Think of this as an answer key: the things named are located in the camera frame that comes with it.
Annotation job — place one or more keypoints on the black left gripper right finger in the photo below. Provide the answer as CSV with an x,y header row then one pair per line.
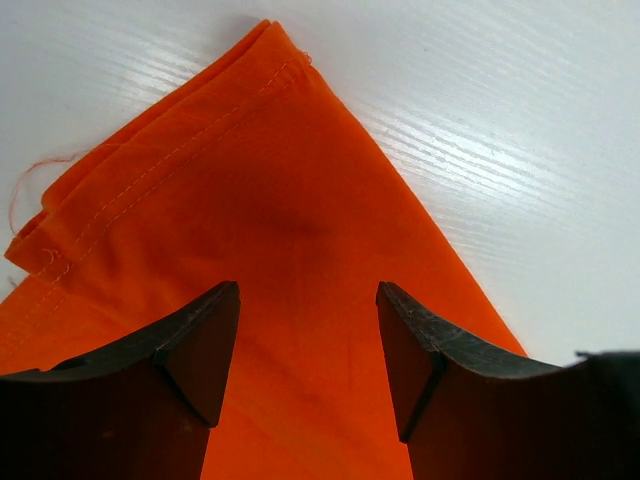
x,y
468,409

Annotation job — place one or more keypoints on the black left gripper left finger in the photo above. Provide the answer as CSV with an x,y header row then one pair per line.
x,y
141,407

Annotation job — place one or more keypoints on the orange t shirt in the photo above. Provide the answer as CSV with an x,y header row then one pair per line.
x,y
254,172

